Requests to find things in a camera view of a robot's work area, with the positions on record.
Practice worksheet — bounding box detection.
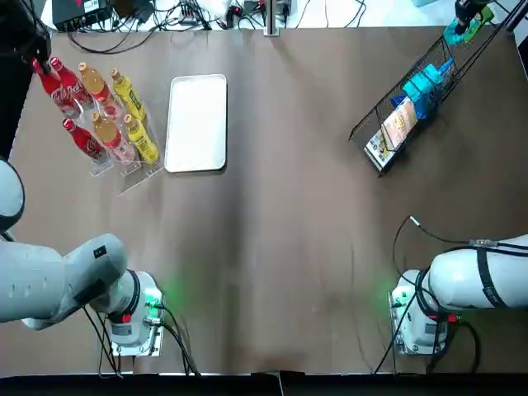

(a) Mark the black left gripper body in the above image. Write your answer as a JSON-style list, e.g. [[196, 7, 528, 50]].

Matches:
[[10, 3, 51, 53]]

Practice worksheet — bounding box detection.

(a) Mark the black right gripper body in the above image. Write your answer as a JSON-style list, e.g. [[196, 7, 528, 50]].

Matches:
[[455, 0, 490, 21]]

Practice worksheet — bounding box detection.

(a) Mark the teal chips packet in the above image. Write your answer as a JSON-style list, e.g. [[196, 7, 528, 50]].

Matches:
[[402, 64, 443, 121], [443, 18, 469, 46]]

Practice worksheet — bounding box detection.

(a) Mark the red cola bottle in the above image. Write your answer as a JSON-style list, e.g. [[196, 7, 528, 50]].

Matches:
[[61, 118, 109, 163], [49, 56, 94, 117], [31, 57, 63, 102]]

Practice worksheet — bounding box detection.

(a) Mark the white rectangular tray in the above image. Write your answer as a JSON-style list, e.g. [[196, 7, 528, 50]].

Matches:
[[163, 73, 229, 174]]

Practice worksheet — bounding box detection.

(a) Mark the clear acrylic shelf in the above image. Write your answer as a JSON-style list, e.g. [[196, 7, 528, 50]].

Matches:
[[57, 73, 166, 197]]

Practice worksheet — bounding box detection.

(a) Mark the green snack packet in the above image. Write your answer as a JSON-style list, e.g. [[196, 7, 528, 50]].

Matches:
[[464, 8, 495, 43]]

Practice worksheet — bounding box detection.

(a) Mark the long blue snack packet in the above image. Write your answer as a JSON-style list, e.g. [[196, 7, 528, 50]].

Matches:
[[436, 57, 455, 80]]

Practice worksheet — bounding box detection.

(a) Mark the black box with red logo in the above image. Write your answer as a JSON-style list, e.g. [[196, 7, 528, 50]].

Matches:
[[52, 0, 113, 31]]

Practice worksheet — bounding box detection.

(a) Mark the orange tea bottle red label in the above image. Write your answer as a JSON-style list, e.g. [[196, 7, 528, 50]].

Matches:
[[91, 111, 138, 163], [78, 61, 125, 120]]

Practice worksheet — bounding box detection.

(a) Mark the yellow drink bottle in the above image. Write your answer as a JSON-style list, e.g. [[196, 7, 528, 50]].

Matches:
[[123, 114, 160, 164], [110, 68, 148, 121]]

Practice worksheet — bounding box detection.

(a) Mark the black power brick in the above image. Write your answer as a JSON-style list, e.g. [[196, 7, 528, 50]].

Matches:
[[111, 0, 144, 18]]

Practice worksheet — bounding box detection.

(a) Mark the blue cookie bag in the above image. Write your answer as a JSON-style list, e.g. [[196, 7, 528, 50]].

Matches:
[[389, 94, 413, 115]]

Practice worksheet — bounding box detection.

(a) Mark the pink snack box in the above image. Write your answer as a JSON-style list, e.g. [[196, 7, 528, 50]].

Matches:
[[381, 98, 417, 148]]

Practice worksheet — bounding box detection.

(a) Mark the white snack box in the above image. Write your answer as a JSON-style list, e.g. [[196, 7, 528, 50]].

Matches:
[[364, 130, 398, 171]]

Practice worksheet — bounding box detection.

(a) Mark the black desk cable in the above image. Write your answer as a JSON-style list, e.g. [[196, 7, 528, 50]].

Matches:
[[68, 26, 156, 54]]

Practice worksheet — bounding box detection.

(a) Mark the black wire basket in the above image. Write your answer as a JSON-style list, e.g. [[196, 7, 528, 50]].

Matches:
[[349, 7, 508, 179]]

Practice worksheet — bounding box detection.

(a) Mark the aluminium camera post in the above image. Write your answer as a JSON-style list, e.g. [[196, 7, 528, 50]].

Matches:
[[266, 0, 282, 37]]

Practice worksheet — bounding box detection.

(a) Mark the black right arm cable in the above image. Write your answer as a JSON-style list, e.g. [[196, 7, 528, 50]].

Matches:
[[373, 214, 528, 375]]

